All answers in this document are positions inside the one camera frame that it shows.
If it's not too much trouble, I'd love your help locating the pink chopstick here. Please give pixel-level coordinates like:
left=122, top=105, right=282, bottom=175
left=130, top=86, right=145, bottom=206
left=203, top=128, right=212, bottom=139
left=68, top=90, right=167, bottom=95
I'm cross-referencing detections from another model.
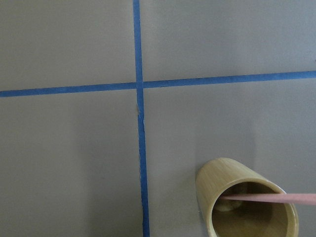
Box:
left=220, top=194, right=316, bottom=205

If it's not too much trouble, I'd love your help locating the bamboo wooden cup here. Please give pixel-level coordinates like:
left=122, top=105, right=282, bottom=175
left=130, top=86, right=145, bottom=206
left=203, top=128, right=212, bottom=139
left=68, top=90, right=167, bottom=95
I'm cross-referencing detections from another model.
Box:
left=196, top=158, right=299, bottom=237

